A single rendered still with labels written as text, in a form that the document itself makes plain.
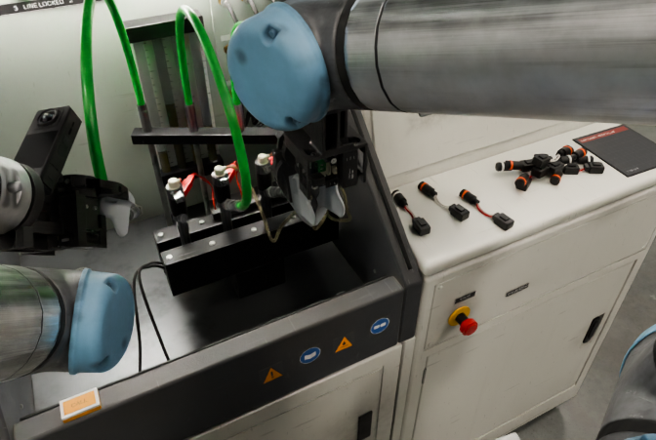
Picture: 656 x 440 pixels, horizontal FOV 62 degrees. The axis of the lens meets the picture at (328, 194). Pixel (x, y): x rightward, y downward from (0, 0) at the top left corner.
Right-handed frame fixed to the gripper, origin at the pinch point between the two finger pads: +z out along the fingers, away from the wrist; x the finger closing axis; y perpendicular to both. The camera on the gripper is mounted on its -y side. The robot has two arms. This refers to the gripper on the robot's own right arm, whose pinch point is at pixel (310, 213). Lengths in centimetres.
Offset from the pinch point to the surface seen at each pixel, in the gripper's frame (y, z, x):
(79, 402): -4.8, 25.3, -33.9
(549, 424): -2, 121, 83
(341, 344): -2.8, 34.6, 6.5
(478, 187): -17, 24, 46
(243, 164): -13.2, -0.5, -4.1
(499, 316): -3, 49, 45
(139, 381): -5.3, 26.6, -25.9
